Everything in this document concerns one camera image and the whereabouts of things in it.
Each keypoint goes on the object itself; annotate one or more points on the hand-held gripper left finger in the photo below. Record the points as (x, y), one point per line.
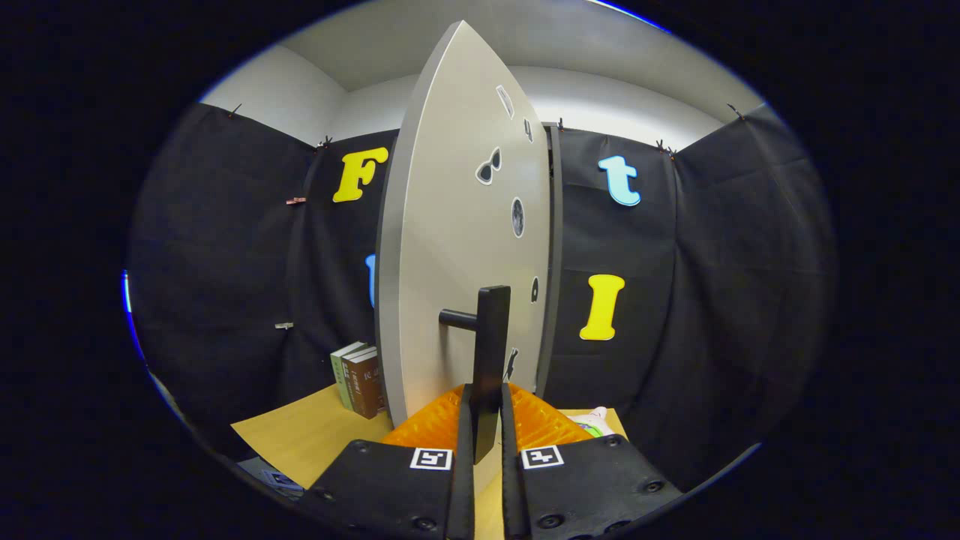
(465, 487)

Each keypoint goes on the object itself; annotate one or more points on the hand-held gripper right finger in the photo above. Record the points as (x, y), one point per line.
(511, 487)

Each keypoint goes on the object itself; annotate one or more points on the white and green plush toy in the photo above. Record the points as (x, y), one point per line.
(600, 421)

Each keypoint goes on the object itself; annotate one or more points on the brown book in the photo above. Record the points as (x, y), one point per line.
(364, 386)

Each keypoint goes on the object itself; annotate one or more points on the grey printed sheet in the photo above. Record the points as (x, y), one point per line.
(277, 476)

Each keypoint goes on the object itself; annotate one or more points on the grey cabinet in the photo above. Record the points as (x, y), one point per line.
(555, 262)

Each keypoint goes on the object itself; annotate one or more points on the black backdrop cloth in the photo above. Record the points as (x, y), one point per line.
(225, 262)

